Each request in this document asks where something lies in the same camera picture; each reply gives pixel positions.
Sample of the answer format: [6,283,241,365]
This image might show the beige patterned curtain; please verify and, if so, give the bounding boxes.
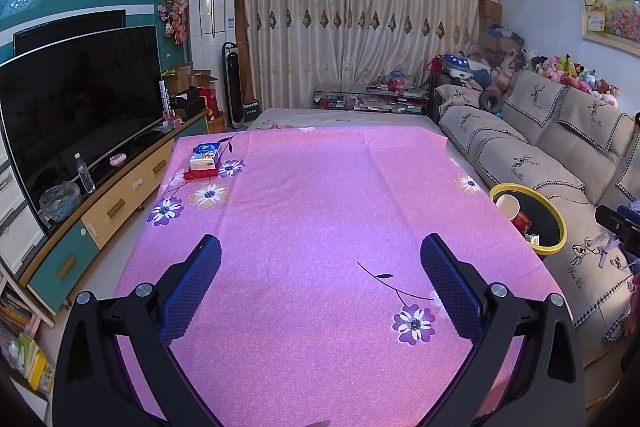
[231,0,486,110]

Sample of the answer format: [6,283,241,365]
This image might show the blue star print plush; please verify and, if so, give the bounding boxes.
[442,53,476,80]

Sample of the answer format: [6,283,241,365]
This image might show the clear water bottle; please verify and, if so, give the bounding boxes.
[74,153,96,194]

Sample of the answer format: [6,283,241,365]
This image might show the dotted paper cup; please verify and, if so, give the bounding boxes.
[496,194,521,220]

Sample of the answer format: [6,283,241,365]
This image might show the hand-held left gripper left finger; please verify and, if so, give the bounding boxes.
[52,234,222,427]

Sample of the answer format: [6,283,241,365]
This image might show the stack of cardboard boxes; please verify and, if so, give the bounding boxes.
[477,0,523,68]

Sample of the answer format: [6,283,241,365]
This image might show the large curved television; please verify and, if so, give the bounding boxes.
[0,25,165,238]

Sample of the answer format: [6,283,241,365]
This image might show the white tall tube box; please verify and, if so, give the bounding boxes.
[158,79,173,118]

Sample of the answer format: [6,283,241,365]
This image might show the flat black television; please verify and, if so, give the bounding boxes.
[13,9,127,58]

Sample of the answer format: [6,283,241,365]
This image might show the framed flower painting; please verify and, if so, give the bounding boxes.
[575,0,640,55]

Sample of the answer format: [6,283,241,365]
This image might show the pink floral tablecloth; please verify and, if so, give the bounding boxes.
[112,124,573,427]

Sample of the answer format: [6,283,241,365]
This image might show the black tower fan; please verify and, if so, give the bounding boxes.
[221,41,246,129]

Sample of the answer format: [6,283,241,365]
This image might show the blue white tissue pack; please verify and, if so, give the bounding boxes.
[189,143,223,171]

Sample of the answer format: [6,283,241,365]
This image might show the open cardboard boxes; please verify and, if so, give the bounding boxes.
[162,62,219,95]

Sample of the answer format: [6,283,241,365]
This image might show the glass bowl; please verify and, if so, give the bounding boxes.
[39,182,81,222]

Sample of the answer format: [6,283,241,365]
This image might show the glass coffee table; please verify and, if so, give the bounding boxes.
[313,82,431,114]

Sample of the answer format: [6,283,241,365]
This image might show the hanging floral decoration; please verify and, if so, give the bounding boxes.
[157,0,190,50]

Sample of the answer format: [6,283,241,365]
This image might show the bookshelf with books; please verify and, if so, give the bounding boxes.
[0,272,56,393]

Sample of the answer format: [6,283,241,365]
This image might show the beige covered sofa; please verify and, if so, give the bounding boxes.
[430,69,640,368]

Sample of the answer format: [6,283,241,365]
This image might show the yellow rim trash bin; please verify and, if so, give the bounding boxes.
[488,183,568,256]

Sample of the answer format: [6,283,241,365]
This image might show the grey ring pillow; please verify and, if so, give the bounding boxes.
[479,89,503,112]

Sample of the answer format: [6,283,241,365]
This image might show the black box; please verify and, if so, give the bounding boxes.
[172,89,206,115]

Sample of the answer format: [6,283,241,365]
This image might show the pile of plush toys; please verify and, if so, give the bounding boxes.
[492,47,621,108]

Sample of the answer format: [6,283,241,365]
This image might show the teal yellow tv cabinet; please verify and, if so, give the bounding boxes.
[17,109,211,313]

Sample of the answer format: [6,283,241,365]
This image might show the red paper bag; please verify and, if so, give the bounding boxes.
[199,87,219,118]

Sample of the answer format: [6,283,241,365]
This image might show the white drawer unit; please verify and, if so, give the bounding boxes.
[0,147,48,278]

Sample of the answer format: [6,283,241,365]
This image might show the white standing air conditioner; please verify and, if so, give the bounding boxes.
[187,0,236,80]

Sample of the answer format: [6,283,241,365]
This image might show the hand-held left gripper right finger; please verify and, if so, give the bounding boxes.
[420,234,586,427]

